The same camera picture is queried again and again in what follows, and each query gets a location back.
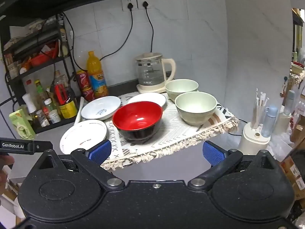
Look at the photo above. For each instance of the orange juice bottle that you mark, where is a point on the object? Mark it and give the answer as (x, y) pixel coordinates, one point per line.
(96, 76)

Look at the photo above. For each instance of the glass electric kettle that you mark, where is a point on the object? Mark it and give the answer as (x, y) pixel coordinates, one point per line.
(150, 74)

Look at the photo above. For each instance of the red plastic basin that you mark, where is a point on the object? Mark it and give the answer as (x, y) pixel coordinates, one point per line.
(43, 58)

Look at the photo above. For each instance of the small white jar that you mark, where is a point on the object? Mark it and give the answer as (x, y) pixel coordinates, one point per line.
(54, 116)

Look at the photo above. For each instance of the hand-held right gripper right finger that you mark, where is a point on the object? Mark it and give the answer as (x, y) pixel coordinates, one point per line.
(212, 154)

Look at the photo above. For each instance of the red drink can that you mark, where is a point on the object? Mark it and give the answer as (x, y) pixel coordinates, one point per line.
(83, 80)
(88, 95)

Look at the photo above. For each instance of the white rounded appliance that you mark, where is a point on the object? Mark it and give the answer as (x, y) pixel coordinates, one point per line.
(282, 124)

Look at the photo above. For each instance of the white straw holder appliance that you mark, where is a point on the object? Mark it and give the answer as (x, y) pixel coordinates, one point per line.
(252, 140)

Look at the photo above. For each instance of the clear spice jar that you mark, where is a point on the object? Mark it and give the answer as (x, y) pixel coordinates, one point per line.
(42, 118)

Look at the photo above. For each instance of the white plate with marks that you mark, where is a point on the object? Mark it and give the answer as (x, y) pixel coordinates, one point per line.
(81, 133)

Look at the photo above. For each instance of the black metal kitchen rack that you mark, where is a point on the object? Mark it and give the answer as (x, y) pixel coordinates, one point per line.
(68, 59)

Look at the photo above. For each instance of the red and black bowl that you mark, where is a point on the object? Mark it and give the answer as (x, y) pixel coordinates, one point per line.
(135, 119)

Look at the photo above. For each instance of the pale green bowl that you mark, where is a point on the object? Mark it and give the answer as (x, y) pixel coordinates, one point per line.
(181, 87)
(195, 107)

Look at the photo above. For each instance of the white plastic bottle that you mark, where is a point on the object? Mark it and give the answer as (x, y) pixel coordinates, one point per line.
(29, 102)

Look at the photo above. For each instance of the white deep plate with print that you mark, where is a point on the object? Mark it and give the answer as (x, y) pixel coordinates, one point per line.
(100, 107)

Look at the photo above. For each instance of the green cardboard box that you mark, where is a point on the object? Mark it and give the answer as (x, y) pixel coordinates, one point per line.
(21, 124)

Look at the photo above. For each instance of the dark bottle with yellow label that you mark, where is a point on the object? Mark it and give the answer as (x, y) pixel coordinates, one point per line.
(68, 111)

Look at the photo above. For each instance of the white wall socket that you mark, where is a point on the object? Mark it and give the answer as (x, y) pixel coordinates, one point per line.
(150, 0)
(125, 1)

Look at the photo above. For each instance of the cream kettle base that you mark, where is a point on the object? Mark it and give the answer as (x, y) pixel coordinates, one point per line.
(152, 90)

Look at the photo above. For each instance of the white ceramic spoon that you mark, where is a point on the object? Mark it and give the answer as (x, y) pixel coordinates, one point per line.
(78, 112)

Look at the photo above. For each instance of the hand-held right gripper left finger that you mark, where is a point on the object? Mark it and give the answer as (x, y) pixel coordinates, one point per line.
(101, 151)

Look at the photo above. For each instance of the light blue thermos bottle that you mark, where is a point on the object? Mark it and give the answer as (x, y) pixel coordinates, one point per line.
(269, 121)

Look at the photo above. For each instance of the clear oil bottle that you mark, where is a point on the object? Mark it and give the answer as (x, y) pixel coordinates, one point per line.
(59, 77)

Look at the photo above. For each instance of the plain white deep plate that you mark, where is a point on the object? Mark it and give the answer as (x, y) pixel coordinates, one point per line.
(147, 97)

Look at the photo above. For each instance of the small jar with green contents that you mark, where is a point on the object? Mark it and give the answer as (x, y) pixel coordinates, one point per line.
(48, 105)

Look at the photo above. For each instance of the person's left hand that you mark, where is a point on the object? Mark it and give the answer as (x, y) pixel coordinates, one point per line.
(3, 171)

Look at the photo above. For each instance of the patterned fringed cloth mat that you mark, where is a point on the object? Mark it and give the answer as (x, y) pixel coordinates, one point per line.
(176, 136)

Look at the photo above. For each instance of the bundle of white straws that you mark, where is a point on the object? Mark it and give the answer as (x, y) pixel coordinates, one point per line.
(258, 109)

